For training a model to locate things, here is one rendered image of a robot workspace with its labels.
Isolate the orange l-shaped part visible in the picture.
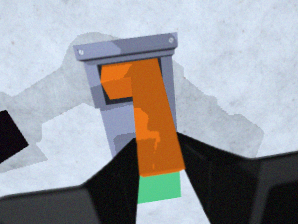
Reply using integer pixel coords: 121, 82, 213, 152
100, 58, 186, 178

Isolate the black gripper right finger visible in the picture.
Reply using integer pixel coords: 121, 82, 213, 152
176, 132, 298, 224

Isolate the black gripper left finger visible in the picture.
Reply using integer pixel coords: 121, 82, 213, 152
0, 138, 140, 224

